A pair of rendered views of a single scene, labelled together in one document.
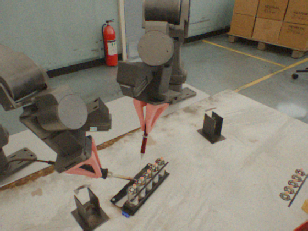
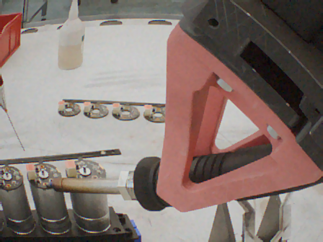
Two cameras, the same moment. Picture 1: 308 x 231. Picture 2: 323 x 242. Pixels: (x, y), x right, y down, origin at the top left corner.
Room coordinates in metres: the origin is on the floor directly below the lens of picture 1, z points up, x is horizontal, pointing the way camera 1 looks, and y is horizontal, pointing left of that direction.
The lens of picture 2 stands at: (0.55, 0.20, 0.97)
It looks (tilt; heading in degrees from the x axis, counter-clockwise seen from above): 30 degrees down; 215
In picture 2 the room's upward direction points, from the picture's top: 3 degrees clockwise
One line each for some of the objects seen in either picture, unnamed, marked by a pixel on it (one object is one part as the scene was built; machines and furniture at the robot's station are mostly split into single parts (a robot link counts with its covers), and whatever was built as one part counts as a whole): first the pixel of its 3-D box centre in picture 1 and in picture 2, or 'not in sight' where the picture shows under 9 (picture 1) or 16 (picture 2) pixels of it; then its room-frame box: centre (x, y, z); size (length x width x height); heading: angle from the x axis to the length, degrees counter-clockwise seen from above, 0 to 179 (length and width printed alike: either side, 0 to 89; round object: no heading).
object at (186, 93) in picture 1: (174, 89); not in sight; (0.94, -0.09, 0.79); 0.20 x 0.07 x 0.08; 124
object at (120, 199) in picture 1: (141, 187); not in sight; (0.45, 0.03, 0.76); 0.16 x 0.07 x 0.01; 145
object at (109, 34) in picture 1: (110, 43); not in sight; (3.16, 0.53, 0.29); 0.16 x 0.15 x 0.55; 127
